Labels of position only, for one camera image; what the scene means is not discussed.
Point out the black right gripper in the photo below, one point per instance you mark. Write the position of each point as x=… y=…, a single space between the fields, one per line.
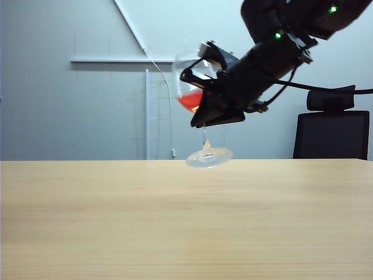
x=242 y=84

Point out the clear goblet with red liquid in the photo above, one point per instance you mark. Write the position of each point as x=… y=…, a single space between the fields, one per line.
x=188 y=100

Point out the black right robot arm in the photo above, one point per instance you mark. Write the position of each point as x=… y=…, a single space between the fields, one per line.
x=291 y=55

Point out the black office chair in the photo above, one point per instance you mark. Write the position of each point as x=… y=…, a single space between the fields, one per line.
x=329 y=134

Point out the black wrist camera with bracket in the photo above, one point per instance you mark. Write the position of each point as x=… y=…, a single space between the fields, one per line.
x=218 y=56

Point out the white horizontal wall rail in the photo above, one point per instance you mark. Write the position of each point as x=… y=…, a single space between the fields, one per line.
x=116 y=60

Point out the white diagonal wall rail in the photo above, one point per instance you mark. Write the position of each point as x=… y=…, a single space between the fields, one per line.
x=128 y=23

